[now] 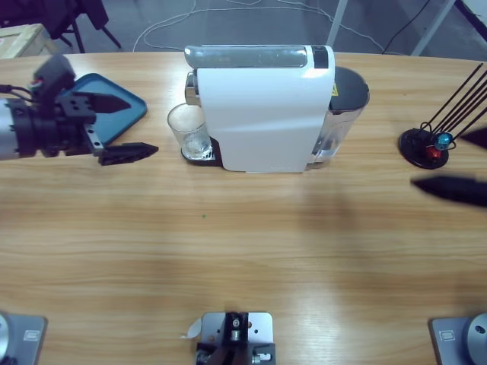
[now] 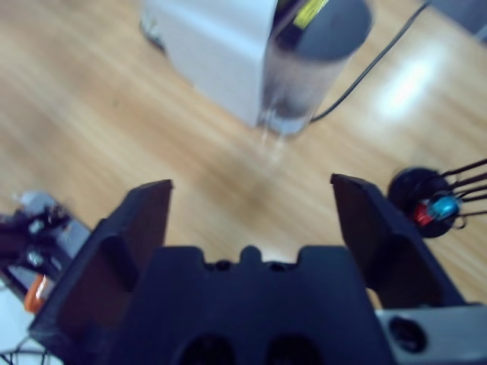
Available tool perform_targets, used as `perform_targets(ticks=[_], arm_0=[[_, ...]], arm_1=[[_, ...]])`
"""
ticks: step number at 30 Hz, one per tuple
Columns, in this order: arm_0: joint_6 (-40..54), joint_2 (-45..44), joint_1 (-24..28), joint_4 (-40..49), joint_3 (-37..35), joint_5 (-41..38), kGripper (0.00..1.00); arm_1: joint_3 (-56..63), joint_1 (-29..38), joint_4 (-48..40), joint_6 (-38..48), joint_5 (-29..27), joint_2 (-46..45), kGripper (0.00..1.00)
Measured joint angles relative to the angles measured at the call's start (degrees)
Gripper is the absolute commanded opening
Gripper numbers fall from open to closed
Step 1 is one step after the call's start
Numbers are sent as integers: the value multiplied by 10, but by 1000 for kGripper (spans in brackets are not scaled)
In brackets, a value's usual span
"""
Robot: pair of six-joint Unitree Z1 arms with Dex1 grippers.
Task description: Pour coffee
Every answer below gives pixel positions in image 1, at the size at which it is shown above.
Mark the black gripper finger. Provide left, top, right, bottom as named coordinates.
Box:
left=460, top=126, right=487, bottom=148
left=410, top=175, right=487, bottom=208

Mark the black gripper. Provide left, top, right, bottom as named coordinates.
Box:
left=7, top=92, right=160, bottom=167

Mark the clear drinking glass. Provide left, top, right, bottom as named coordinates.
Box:
left=166, top=103, right=213, bottom=160

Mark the white capsule coffee machine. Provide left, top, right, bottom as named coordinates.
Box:
left=180, top=44, right=371, bottom=175

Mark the teal plastic tray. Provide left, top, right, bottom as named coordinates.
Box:
left=56, top=72, right=148, bottom=148

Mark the black capsule holder with rods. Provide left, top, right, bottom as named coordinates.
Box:
left=398, top=63, right=487, bottom=170

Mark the black chair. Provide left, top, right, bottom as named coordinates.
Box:
left=37, top=0, right=123, bottom=54

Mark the wooden crate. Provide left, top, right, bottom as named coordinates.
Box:
left=0, top=23, right=60, bottom=59

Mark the white paper tag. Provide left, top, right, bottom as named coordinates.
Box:
left=180, top=317, right=203, bottom=340

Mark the white cable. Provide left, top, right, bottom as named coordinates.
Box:
left=132, top=0, right=385, bottom=52

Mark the white metal frame leg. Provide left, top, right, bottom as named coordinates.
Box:
left=326, top=0, right=350, bottom=47
left=412, top=0, right=457, bottom=57

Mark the thick black cable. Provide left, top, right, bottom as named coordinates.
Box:
left=382, top=0, right=425, bottom=55

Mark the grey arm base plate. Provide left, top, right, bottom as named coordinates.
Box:
left=428, top=312, right=487, bottom=365
left=0, top=312, right=49, bottom=365

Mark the white mount with dark post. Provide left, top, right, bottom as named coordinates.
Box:
left=194, top=311, right=277, bottom=365

